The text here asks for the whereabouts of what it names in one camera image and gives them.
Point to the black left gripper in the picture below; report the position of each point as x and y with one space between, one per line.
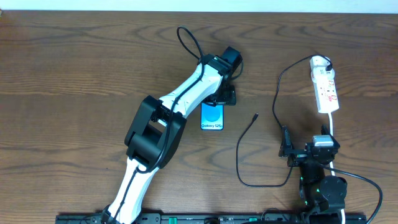
224 95

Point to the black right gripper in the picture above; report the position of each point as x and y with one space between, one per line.
301 154

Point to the blue Galaxy smartphone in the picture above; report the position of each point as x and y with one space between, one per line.
212 117

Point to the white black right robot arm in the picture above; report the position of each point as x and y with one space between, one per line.
323 194

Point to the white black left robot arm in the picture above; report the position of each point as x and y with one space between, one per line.
158 125

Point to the white power strip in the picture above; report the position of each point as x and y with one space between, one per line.
322 75

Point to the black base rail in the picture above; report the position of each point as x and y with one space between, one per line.
156 218

